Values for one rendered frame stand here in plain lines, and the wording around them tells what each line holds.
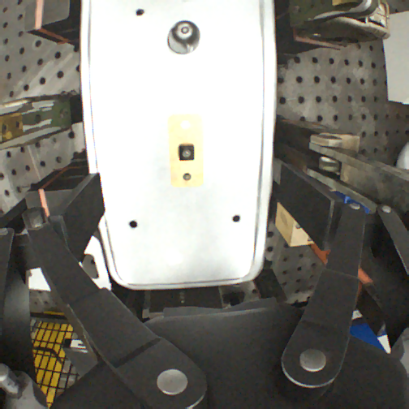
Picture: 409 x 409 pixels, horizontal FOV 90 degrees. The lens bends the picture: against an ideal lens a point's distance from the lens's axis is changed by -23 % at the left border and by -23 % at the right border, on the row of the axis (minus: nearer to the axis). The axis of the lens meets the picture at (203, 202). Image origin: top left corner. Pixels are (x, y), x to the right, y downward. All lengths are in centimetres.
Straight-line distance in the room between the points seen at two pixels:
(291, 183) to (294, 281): 72
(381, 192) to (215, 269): 25
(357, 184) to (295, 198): 9
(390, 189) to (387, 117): 64
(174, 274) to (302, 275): 57
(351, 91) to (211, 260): 57
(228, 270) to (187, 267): 6
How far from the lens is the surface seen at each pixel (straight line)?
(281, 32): 43
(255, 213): 34
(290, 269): 84
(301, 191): 16
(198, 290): 46
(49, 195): 38
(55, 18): 36
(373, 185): 24
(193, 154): 29
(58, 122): 31
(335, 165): 27
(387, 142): 86
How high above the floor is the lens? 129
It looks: 66 degrees down
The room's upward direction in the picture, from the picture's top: 165 degrees clockwise
